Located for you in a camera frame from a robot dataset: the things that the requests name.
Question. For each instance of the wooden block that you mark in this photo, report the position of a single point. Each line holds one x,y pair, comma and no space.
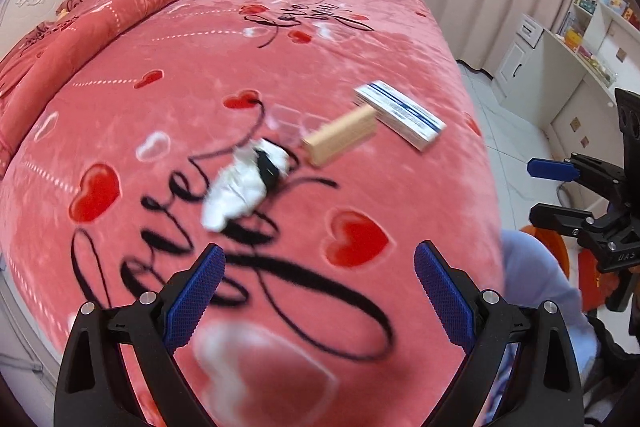
340,137

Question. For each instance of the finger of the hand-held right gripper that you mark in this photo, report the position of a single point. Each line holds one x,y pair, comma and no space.
555,216
552,168

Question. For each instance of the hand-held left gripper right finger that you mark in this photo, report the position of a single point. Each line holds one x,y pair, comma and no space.
445,292

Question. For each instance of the orange stool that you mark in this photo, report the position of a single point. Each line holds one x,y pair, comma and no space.
550,247

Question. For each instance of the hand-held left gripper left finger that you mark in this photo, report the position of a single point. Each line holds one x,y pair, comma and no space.
195,297

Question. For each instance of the light blue pants leg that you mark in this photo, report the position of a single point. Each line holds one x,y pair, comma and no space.
540,287

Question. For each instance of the white tissue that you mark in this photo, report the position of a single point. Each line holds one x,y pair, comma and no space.
232,192

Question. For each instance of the long white box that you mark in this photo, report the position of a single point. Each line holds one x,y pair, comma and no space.
400,114

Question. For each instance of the pink heart printed blanket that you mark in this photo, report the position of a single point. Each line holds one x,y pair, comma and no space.
210,57

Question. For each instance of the white desk cabinet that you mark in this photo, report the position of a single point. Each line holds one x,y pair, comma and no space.
565,92

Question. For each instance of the folded red quilt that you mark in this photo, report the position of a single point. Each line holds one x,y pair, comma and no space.
100,22

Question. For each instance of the black clip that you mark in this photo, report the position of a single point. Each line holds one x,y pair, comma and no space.
267,167

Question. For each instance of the clear plastic box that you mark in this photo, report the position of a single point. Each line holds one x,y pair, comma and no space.
282,117
309,127

